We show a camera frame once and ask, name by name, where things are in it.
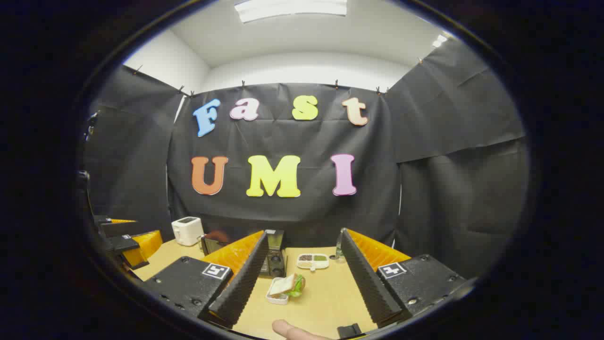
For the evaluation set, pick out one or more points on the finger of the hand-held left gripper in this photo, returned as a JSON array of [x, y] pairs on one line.
[[123, 243], [115, 229]]

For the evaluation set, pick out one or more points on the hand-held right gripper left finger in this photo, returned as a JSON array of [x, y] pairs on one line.
[[245, 278]]

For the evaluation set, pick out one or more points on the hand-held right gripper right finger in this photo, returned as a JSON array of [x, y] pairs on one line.
[[365, 278]]

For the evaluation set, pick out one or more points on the black electric oven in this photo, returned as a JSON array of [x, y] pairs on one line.
[[276, 262]]

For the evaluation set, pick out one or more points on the lettuce sandwich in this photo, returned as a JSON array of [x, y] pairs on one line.
[[289, 284]]

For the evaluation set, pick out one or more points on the small white dish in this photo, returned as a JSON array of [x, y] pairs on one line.
[[275, 298]]

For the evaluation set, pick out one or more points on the clear plastic water bottle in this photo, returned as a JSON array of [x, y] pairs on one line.
[[339, 248]]

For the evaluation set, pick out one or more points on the white divided snack dish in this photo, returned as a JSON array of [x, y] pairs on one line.
[[313, 261]]

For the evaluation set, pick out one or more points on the white toaster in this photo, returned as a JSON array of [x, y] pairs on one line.
[[187, 230]]

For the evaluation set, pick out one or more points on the row of small cloth clips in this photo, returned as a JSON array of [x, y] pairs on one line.
[[243, 84]]

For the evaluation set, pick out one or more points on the ceiling light panel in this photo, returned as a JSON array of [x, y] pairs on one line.
[[439, 40], [290, 8]]

